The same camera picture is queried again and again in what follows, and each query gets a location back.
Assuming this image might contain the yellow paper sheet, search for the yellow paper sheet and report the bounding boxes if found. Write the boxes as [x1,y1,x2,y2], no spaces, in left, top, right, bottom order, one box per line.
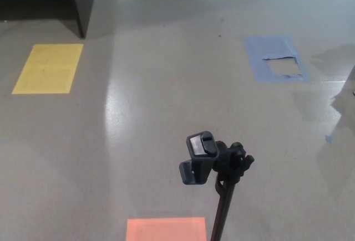
[11,43,84,95]

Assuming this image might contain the torn blue tape patch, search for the torn blue tape patch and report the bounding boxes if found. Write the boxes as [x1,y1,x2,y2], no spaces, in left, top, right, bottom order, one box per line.
[243,34,310,84]

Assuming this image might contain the orange paper sheet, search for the orange paper sheet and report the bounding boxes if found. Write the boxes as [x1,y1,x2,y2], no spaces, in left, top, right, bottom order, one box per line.
[126,217,207,241]

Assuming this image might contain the black telescopic phone stand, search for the black telescopic phone stand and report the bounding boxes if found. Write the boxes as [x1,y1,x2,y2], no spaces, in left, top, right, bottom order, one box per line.
[179,131,255,241]

